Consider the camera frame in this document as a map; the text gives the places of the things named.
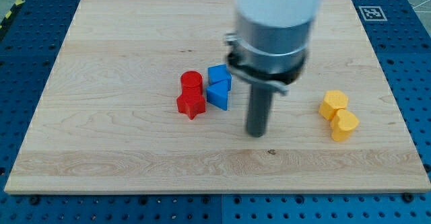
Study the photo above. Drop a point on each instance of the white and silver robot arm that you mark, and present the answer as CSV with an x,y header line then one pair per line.
x,y
269,44

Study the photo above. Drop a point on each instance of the red star block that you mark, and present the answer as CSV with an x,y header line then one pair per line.
x,y
191,105

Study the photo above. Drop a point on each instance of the blue triangle block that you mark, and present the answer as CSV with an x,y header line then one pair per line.
x,y
217,94

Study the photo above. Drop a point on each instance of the blue cube block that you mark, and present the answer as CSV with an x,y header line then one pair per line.
x,y
219,73

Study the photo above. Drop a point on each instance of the red cylinder block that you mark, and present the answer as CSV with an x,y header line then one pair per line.
x,y
191,83

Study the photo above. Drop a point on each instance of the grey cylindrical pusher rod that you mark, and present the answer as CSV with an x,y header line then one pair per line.
x,y
259,105

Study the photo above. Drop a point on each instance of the light wooden board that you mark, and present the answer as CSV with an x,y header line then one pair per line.
x,y
107,121

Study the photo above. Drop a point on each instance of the yellow hexagon block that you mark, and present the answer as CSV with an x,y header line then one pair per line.
x,y
333,101

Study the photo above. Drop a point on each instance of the yellow heart block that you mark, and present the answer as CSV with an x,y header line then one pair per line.
x,y
343,124

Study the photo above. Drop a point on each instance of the white fiducial marker tag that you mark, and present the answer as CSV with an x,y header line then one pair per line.
x,y
372,13

